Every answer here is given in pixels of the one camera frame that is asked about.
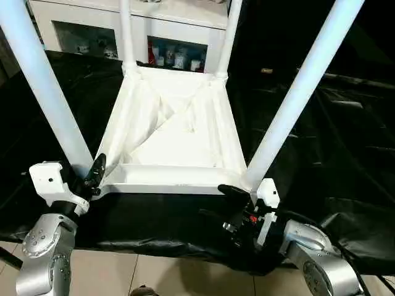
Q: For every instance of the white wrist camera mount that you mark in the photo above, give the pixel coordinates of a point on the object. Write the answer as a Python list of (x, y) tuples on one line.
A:
[(46, 179), (268, 192)]

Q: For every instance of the black work mat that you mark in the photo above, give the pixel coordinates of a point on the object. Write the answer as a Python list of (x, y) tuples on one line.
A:
[(154, 222)]

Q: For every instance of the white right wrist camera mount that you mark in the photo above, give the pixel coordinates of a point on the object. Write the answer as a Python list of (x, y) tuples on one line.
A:
[(268, 192)]

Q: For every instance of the red package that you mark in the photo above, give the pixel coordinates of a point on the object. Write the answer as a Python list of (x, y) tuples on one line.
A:
[(152, 54)]

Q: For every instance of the small gold object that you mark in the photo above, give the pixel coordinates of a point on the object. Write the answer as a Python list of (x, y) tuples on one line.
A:
[(267, 70)]

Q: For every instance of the white tub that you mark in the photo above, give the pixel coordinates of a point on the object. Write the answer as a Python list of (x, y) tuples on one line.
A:
[(179, 58)]

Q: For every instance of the black metal table frame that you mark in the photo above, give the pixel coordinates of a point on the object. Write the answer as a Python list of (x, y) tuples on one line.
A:
[(10, 258)]

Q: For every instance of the white plastic table leg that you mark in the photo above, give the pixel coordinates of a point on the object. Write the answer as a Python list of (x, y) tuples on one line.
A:
[(40, 77), (126, 37), (308, 77), (228, 40)]

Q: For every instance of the white jar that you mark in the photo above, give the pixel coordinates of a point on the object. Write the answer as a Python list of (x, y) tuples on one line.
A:
[(160, 60)]

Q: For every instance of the white glass door cabinet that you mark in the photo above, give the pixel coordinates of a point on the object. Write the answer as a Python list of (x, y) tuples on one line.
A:
[(172, 27)]

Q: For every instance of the dark long rod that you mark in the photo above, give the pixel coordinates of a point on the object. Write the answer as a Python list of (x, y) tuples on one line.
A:
[(355, 78)]

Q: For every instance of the white cup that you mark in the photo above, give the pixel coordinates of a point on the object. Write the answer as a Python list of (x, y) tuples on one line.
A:
[(195, 64)]

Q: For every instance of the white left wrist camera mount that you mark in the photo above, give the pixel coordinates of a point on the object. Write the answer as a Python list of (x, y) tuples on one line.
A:
[(46, 179)]

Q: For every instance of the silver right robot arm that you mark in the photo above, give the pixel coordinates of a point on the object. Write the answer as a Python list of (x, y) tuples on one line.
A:
[(308, 246)]

